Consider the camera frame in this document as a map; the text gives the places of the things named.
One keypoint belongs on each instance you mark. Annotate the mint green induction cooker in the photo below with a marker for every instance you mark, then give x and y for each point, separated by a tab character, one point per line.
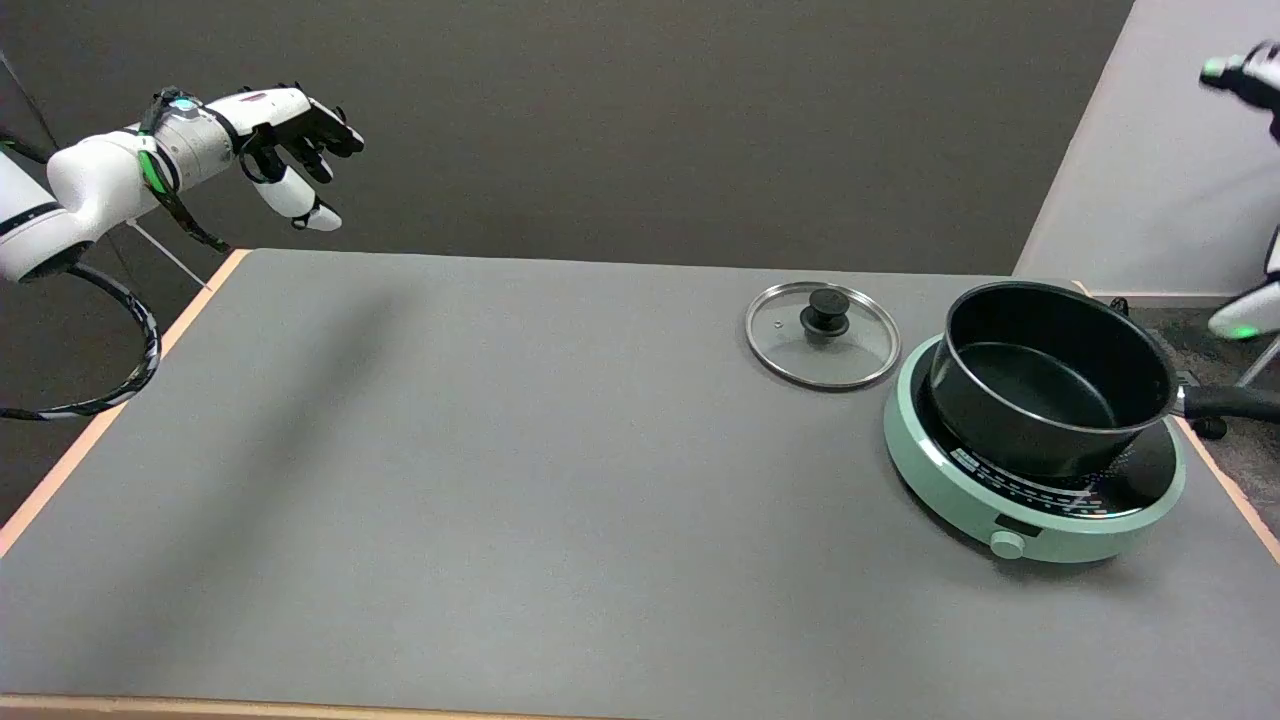
940	480

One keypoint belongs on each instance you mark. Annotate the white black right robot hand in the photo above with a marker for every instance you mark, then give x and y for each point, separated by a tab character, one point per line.
1255	75

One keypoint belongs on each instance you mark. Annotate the glass pot lid black knob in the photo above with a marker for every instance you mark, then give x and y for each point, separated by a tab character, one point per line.
860	360

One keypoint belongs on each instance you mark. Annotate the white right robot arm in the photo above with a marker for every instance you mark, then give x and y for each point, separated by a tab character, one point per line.
1250	315

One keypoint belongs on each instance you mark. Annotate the thin white rod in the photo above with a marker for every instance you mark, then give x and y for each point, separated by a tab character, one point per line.
170	256

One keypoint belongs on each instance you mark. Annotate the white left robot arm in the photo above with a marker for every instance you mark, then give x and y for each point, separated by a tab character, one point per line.
90	185

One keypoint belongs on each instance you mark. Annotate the wheeled chair base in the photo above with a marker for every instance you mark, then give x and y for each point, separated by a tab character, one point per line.
1258	362

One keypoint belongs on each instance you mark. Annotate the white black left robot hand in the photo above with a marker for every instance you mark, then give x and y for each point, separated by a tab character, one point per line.
280	110

